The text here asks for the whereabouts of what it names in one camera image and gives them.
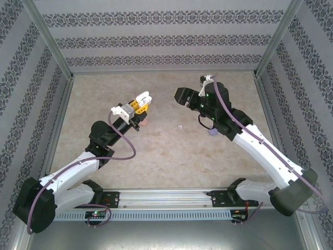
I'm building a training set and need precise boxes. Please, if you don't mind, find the white earbud charging case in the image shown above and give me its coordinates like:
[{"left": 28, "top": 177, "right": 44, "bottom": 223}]
[{"left": 135, "top": 93, "right": 153, "bottom": 107}]

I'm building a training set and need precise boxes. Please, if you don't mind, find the circuit board with green light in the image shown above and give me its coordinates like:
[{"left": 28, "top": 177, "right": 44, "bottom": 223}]
[{"left": 85, "top": 211, "right": 109, "bottom": 219}]

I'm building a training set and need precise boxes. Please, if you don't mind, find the grey metal shelf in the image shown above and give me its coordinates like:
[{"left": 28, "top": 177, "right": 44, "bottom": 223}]
[{"left": 25, "top": 221, "right": 313, "bottom": 250}]

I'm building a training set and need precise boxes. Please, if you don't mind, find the thin black right gripper cable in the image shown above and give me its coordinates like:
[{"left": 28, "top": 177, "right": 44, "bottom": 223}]
[{"left": 197, "top": 114, "right": 216, "bottom": 130}]

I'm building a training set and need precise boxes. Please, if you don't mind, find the aluminium frame rail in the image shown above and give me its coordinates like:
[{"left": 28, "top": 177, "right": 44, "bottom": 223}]
[
  {"left": 253, "top": 74, "right": 297, "bottom": 167},
  {"left": 71, "top": 69, "right": 257, "bottom": 76},
  {"left": 39, "top": 75, "right": 76, "bottom": 180}
]

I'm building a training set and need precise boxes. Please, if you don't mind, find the aluminium frame post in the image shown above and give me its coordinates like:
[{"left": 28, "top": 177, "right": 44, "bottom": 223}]
[
  {"left": 253, "top": 0, "right": 305, "bottom": 78},
  {"left": 20, "top": 0, "right": 75, "bottom": 80}
]

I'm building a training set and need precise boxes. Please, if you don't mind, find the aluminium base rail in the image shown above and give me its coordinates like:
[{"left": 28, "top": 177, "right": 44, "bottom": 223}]
[{"left": 56, "top": 189, "right": 271, "bottom": 209}]

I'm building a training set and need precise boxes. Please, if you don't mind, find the slotted grey cable duct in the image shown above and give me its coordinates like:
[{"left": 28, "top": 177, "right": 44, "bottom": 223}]
[{"left": 54, "top": 209, "right": 232, "bottom": 221}]

